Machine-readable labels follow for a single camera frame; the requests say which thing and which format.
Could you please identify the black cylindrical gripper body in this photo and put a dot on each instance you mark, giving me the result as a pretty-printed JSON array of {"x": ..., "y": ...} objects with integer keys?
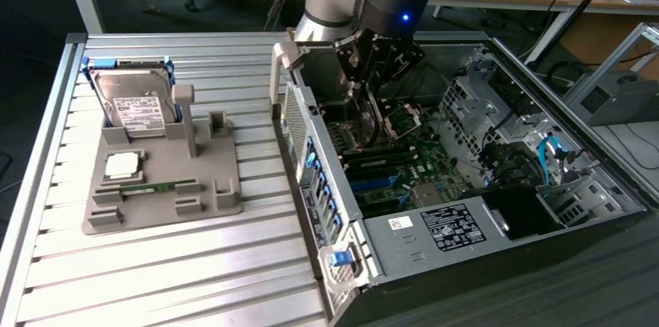
[{"x": 394, "y": 11}]

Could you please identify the green graphics card black cooler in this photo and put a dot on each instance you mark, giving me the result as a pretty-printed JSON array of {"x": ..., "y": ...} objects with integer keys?
[{"x": 369, "y": 119}]

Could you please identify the silver socket cover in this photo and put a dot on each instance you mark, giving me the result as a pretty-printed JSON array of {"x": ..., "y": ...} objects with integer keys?
[{"x": 405, "y": 120}]

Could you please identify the perforated metal disk bay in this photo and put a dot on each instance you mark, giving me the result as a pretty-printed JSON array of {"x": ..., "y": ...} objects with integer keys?
[{"x": 474, "y": 111}]

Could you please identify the green motherboard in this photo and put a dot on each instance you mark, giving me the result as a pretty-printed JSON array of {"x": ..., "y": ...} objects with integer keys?
[{"x": 438, "y": 157}]

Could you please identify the black RAM stick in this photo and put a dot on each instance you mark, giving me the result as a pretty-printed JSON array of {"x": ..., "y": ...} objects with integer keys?
[{"x": 381, "y": 161}]

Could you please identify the blue expansion slot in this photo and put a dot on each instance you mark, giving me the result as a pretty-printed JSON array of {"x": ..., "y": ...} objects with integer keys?
[{"x": 372, "y": 184}]

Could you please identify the silver chipset heatsink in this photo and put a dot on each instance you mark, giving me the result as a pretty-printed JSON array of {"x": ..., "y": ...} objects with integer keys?
[{"x": 430, "y": 195}]

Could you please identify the black stand pole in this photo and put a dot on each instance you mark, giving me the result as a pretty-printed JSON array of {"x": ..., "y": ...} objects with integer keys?
[{"x": 582, "y": 7}]

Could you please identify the grey computer tower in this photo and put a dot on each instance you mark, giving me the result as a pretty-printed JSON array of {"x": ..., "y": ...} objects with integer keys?
[{"x": 618, "y": 103}]

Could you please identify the hard disk with blue carrier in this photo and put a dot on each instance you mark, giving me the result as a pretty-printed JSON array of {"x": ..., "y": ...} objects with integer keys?
[{"x": 134, "y": 92}]

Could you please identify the grey power supply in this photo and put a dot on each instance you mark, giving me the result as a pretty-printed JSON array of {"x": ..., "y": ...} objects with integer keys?
[{"x": 412, "y": 250}]

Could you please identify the grey slotted disk bay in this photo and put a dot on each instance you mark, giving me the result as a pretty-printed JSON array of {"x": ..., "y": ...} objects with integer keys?
[{"x": 577, "y": 203}]

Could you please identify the blue case latch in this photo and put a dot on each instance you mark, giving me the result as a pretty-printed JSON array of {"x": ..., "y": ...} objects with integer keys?
[{"x": 340, "y": 258}]

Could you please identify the green RAM stick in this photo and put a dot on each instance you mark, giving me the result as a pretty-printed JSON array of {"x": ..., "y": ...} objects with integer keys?
[{"x": 150, "y": 188}]

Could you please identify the silver CPU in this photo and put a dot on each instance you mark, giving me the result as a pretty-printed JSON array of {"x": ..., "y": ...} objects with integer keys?
[{"x": 124, "y": 167}]

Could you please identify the grey parts rack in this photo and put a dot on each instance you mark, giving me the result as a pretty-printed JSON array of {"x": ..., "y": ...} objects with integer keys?
[{"x": 156, "y": 209}]

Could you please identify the black open PC case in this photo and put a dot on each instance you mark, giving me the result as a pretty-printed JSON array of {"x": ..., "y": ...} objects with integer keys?
[{"x": 412, "y": 296}]

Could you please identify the aluminium profile frame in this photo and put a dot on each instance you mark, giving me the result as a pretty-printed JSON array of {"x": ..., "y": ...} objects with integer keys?
[{"x": 646, "y": 29}]

